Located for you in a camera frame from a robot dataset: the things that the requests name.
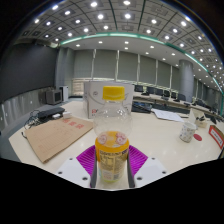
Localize white printed paper sheet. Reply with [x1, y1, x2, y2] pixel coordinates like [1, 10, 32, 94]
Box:
[151, 108, 185, 123]

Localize black cable bundle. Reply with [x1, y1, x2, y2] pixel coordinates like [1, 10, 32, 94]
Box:
[21, 109, 43, 139]

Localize long curved conference desk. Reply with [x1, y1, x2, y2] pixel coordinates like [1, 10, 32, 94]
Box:
[132, 90, 224, 122]

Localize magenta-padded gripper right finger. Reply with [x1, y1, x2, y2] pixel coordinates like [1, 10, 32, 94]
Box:
[127, 144, 168, 189]

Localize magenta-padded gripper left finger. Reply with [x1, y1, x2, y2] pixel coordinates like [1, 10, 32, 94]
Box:
[55, 144, 99, 189]

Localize yellow-capped clear drink bottle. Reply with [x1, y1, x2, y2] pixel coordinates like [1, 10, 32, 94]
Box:
[92, 85, 134, 184]

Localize white mug with blue handle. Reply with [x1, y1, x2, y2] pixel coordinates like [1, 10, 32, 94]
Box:
[179, 120, 198, 144]

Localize brown paper envelope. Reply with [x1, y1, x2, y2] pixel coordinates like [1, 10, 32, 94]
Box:
[22, 116, 94, 164]

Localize black office chairs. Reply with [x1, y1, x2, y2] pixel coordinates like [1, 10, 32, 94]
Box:
[133, 84, 188, 102]

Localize ceiling lights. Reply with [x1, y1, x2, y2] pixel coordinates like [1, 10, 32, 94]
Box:
[19, 0, 224, 88]

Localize grey box monitor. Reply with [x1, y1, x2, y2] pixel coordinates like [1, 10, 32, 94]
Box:
[45, 88, 64, 106]

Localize white printed cardboard box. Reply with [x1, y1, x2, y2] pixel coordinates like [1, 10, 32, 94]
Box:
[83, 79, 135, 120]

